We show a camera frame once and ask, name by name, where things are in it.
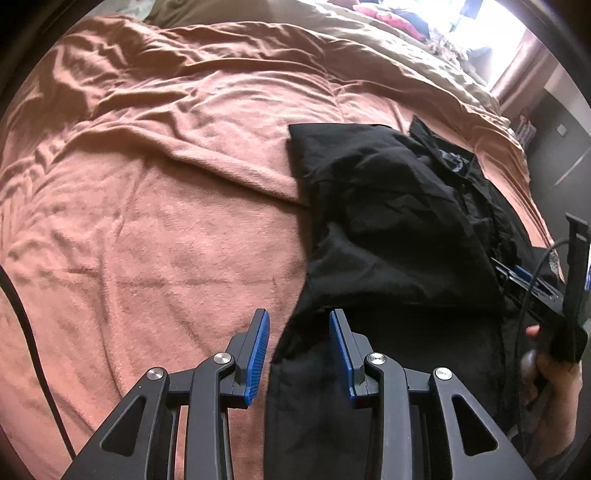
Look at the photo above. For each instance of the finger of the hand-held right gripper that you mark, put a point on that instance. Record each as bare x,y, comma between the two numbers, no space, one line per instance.
522,273

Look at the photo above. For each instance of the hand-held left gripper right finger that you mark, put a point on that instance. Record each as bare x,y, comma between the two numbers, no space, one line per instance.
340,360

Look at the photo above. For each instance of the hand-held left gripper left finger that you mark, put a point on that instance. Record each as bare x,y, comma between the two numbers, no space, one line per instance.
256,360

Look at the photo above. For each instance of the black garment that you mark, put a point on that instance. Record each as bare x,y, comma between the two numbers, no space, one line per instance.
392,207

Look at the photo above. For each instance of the pile of colourful clothes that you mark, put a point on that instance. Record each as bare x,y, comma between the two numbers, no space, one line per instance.
415,21

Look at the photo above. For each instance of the person's right hand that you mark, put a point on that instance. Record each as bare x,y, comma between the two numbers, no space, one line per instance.
556,397

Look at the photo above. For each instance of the dark grey door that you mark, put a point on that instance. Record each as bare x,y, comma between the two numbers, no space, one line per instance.
563,152

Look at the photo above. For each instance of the salmon fleece blanket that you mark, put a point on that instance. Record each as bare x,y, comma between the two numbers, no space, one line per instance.
161,207

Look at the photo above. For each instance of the pink curtain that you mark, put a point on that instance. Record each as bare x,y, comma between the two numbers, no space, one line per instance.
521,69

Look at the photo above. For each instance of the beige duvet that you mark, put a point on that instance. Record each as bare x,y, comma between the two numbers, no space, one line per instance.
415,78

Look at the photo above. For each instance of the bright window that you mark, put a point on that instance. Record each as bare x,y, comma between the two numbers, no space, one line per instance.
489,18

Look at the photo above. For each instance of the olive pillow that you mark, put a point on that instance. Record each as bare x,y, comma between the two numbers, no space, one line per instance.
207,11

